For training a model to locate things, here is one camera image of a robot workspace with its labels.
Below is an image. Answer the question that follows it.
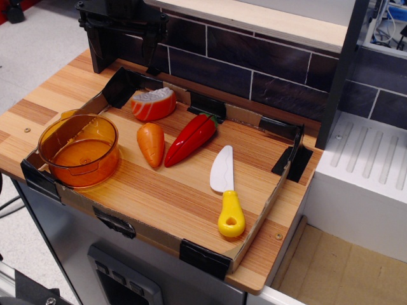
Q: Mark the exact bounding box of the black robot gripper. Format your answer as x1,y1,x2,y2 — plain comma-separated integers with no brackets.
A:
75,0,169,67

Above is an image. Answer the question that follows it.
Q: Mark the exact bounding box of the light wooden shelf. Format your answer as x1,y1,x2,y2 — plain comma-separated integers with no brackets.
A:
146,0,347,53

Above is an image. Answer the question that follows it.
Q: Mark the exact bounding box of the dark grey vertical post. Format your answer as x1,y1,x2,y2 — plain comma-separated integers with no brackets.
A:
315,0,369,150

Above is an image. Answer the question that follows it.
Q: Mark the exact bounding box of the red toy chili pepper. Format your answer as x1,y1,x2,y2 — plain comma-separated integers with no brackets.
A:
164,113,217,167

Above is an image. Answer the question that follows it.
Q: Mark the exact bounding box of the white toy sink drainboard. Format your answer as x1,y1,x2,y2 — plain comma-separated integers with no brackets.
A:
304,112,406,261

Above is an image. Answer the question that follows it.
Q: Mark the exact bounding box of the orange toy carrot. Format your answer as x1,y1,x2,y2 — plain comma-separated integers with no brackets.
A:
137,123,165,168

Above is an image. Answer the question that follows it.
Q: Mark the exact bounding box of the grey toy oven door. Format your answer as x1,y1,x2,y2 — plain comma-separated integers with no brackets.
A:
88,245,164,304

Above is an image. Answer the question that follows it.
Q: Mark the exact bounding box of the white yellow toy knife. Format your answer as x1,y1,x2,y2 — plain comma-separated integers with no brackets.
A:
210,146,245,238

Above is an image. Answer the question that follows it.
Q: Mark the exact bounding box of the transparent orange plastic pot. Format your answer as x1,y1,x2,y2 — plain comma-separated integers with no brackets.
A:
38,109,120,188

